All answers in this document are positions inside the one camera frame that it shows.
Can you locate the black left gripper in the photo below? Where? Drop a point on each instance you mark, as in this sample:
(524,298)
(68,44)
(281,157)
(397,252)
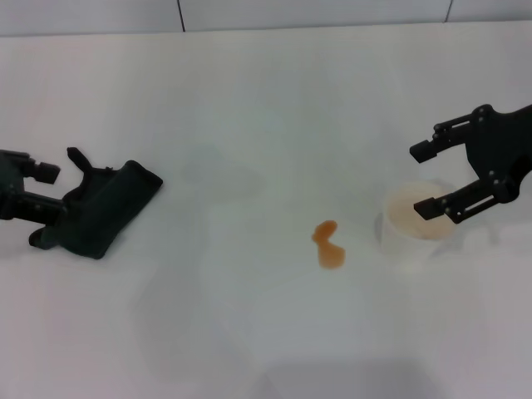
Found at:
(7,183)

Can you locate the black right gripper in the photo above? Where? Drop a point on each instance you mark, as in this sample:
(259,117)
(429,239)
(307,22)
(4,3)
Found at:
(503,145)

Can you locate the dark blue rag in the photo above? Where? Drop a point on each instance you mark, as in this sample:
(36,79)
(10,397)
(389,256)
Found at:
(108,208)

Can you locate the white paper cup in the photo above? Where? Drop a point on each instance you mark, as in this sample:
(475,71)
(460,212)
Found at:
(403,245)

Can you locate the orange brown liquid stain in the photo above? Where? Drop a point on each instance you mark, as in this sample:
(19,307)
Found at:
(330,255)

